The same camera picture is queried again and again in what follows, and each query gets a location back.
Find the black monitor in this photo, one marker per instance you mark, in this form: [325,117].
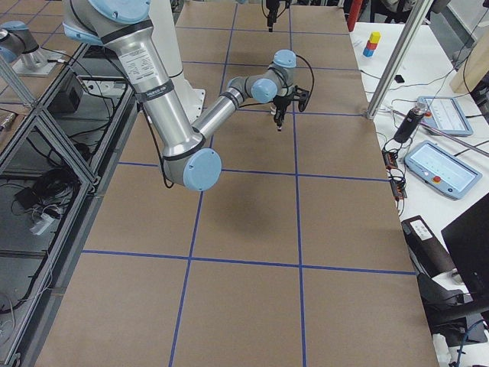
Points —
[466,239]

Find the blue teach pendant near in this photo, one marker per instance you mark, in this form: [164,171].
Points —
[441,170]

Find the orange circuit board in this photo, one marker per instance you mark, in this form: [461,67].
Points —
[390,159]

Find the blue teach pendant far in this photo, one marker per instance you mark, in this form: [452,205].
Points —
[445,115]

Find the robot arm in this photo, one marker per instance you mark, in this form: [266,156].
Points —
[185,160]

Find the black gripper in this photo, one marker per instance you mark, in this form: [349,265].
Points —
[283,102]
[270,11]

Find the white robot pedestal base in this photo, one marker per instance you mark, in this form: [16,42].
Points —
[183,57]

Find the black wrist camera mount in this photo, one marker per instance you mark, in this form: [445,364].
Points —
[301,97]

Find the black box with label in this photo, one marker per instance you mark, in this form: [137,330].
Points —
[426,248]

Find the black water bottle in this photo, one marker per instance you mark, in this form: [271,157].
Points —
[409,123]

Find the yellow red blue blocks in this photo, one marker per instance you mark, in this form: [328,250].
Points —
[372,43]

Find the small black square device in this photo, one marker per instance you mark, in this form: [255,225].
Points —
[399,78]

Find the blue teach pendant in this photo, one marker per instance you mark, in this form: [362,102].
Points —
[445,115]
[441,170]

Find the aluminium frame post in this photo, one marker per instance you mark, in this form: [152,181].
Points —
[414,21]

